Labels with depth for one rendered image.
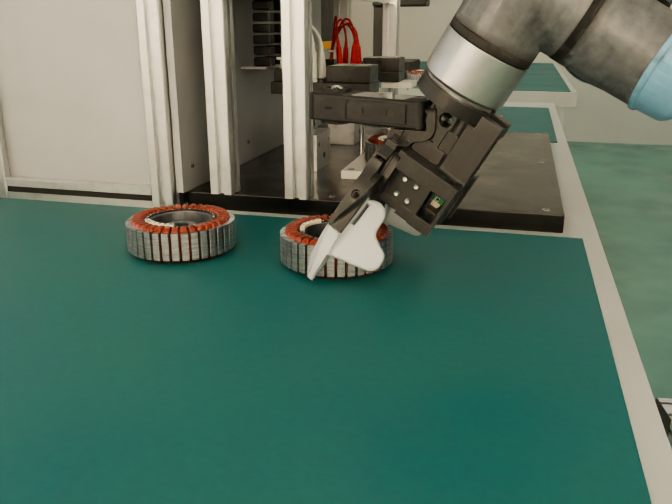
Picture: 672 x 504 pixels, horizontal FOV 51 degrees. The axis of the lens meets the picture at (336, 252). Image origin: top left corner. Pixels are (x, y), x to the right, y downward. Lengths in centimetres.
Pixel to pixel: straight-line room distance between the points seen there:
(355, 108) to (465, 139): 10
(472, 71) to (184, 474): 37
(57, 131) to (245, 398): 62
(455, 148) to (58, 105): 57
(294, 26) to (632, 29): 41
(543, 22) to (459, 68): 7
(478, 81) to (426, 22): 581
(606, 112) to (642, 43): 583
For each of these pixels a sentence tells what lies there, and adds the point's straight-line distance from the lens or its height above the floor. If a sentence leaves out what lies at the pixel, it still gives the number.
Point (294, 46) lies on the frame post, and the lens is 85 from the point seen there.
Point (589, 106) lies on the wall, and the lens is 639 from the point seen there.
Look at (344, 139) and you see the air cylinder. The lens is 126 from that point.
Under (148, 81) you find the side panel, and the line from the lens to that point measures 91.
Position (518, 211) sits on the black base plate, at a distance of 84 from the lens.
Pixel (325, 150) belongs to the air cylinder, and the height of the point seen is 79.
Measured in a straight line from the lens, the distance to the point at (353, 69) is 100.
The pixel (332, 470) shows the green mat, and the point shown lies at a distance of 39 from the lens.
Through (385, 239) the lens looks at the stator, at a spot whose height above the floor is 78.
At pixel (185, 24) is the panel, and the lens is 93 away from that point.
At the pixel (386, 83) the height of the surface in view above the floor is 88.
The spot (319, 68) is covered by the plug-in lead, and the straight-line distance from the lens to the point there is 104.
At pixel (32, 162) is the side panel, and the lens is 104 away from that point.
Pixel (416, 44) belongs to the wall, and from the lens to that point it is 640.
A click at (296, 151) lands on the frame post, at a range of 87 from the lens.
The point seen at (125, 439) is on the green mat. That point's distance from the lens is 43.
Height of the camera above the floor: 98
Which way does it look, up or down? 18 degrees down
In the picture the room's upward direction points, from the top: straight up
